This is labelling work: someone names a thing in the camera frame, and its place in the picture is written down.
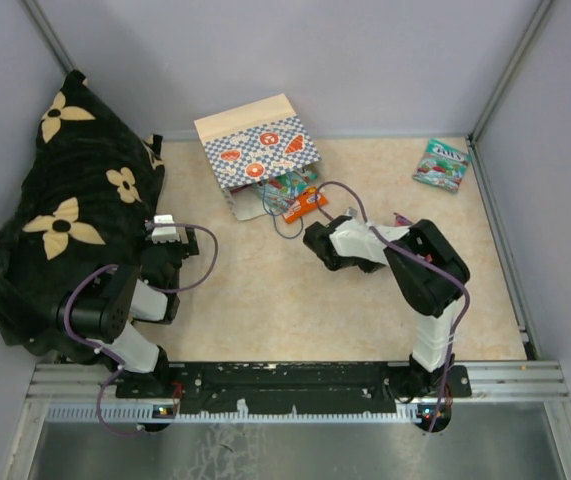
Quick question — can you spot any checkered paper bag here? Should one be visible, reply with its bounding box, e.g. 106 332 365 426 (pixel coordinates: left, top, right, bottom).
194 94 321 221

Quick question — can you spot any purple candy bag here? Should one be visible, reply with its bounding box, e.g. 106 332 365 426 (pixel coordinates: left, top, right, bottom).
395 213 413 227

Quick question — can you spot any teal Fox's mint candy bag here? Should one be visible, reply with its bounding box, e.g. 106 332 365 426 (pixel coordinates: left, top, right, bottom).
412 139 471 193

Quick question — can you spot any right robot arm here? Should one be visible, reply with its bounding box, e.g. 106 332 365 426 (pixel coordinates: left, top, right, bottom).
303 215 471 396

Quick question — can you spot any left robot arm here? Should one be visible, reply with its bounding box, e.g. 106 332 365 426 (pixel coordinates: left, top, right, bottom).
50 227 199 398

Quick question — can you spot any teal mint cherry candy bag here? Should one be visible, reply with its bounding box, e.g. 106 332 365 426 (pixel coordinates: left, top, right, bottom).
250 169 318 215

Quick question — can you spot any orange Fox's candy bag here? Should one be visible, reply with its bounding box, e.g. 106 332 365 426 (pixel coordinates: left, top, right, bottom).
282 186 328 224

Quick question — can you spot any black floral pillow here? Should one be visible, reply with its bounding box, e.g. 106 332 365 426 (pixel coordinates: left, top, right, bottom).
0 70 165 363

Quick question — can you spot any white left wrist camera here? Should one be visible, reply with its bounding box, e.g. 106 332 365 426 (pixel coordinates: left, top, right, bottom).
145 214 181 244

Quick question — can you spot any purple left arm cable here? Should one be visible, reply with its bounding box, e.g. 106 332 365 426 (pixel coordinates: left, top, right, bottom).
62 222 219 438

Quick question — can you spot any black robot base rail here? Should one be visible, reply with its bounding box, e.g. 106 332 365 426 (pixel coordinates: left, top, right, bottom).
114 357 471 416

